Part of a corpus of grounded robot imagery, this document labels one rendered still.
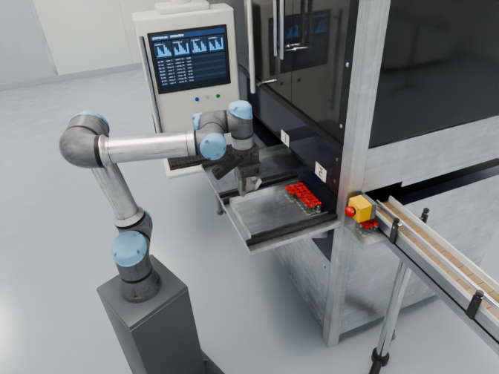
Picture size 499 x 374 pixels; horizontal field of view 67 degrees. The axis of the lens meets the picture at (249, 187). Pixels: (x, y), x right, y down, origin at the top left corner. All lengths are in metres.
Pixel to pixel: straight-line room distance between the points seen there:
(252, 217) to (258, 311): 0.90
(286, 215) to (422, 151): 0.59
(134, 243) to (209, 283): 1.23
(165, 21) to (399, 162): 1.27
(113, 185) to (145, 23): 0.95
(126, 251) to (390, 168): 1.02
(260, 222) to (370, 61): 0.74
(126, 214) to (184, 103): 0.92
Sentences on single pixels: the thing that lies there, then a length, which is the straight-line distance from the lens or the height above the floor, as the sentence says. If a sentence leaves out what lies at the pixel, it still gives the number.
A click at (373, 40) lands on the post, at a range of 1.25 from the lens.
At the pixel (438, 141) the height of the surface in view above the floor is 1.16.
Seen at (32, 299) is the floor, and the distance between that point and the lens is 2.85.
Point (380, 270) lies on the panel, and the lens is 1.95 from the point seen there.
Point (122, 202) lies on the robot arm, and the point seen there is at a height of 1.12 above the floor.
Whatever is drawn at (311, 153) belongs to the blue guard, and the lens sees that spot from 1.65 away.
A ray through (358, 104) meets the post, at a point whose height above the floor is 1.39.
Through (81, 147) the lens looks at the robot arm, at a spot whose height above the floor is 1.41.
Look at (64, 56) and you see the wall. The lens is 6.71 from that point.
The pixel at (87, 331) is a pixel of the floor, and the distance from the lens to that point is 2.52.
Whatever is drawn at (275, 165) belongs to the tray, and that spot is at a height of 0.88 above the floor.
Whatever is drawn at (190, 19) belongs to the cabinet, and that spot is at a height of 1.52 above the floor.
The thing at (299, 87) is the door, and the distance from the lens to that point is 1.66.
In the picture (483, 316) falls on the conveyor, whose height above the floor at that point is 0.92.
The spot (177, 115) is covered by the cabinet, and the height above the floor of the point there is 1.03.
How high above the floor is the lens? 1.89
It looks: 35 degrees down
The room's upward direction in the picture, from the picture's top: 3 degrees counter-clockwise
